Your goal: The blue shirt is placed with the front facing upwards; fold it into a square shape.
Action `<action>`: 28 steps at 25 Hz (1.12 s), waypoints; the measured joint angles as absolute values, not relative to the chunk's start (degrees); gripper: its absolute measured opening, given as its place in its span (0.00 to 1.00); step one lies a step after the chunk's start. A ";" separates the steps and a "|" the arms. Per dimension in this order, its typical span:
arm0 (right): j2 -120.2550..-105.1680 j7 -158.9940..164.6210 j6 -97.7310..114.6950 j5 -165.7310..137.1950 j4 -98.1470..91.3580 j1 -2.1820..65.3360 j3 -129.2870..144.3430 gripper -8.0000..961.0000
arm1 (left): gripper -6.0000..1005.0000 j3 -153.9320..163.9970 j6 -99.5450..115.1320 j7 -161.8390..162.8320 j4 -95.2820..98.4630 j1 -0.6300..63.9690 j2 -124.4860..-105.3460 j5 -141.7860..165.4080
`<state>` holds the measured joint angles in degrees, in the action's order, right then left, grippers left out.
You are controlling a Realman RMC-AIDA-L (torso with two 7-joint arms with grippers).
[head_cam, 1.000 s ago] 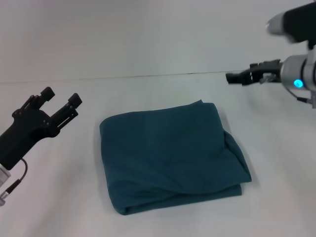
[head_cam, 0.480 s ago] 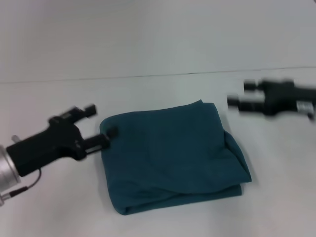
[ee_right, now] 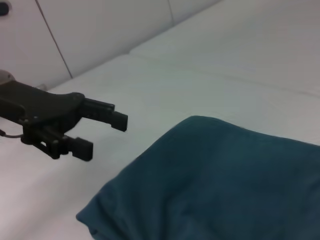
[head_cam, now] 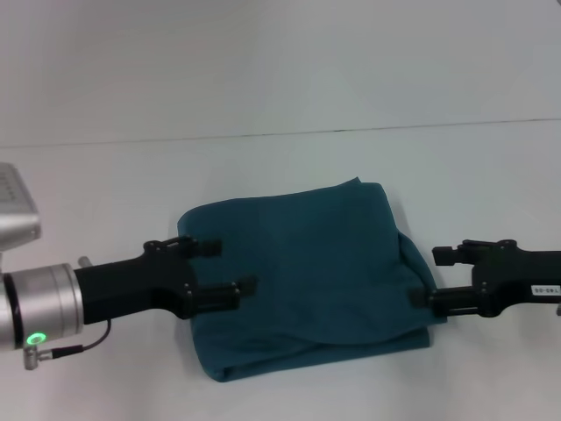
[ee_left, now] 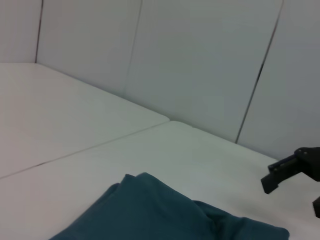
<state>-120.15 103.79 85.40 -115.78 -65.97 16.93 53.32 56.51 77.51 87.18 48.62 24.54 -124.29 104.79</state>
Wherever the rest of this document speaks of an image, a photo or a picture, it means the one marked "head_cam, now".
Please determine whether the black cable with silver plug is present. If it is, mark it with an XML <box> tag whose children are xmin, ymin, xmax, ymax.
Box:
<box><xmin>22</xmin><ymin>318</ymin><xmax>113</xmax><ymax>372</ymax></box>

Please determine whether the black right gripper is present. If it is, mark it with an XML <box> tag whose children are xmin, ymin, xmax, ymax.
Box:
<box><xmin>408</xmin><ymin>239</ymin><xmax>561</xmax><ymax>319</ymax></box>

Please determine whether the teal t-shirt with FREE print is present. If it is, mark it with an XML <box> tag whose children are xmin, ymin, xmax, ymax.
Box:
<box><xmin>176</xmin><ymin>175</ymin><xmax>448</xmax><ymax>383</ymax></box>

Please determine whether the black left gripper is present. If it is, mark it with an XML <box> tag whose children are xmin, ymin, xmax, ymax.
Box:
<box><xmin>73</xmin><ymin>238</ymin><xmax>259</xmax><ymax>326</ymax></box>

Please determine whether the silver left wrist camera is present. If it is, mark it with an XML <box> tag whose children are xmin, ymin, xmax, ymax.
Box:
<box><xmin>0</xmin><ymin>161</ymin><xmax>43</xmax><ymax>254</ymax></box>

